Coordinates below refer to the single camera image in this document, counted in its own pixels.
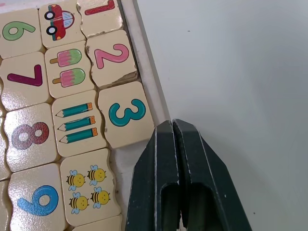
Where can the green number 6 tile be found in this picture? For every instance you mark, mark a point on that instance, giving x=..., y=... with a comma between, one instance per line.
x=20, y=33

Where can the dark red number 8 tile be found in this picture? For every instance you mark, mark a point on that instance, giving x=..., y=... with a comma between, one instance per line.
x=30, y=138

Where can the four bees picture tile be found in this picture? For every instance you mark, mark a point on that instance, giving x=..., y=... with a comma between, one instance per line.
x=87, y=187

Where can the three pencils picture tile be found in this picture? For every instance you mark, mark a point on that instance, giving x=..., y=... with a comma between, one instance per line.
x=77, y=125

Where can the blue number 9 tile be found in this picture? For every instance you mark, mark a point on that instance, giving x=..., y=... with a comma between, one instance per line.
x=38, y=199

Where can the cream wooden puzzle tile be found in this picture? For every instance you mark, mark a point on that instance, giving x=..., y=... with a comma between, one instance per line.
x=98, y=225
x=3, y=149
x=3, y=207

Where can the purple number 7 tile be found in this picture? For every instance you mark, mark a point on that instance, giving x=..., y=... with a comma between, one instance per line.
x=25, y=81

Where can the teal number 3 tile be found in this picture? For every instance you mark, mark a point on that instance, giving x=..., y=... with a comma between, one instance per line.
x=126, y=115

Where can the two popsicles picture tile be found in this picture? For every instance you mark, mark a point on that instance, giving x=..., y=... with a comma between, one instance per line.
x=68, y=67

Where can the red car picture tile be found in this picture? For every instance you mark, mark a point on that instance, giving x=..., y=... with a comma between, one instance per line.
x=59, y=22

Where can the white wooden puzzle board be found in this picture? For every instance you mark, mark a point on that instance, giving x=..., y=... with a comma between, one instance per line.
x=145, y=62

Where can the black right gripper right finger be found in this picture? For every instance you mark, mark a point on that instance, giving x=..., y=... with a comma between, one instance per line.
x=207, y=168

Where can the pink number 2 tile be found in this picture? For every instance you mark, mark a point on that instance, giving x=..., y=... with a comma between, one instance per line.
x=111, y=60

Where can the red number 1 tile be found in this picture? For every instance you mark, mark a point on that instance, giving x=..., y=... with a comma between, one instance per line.
x=101, y=20

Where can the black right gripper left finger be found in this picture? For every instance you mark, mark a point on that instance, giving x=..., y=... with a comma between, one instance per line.
x=146, y=183

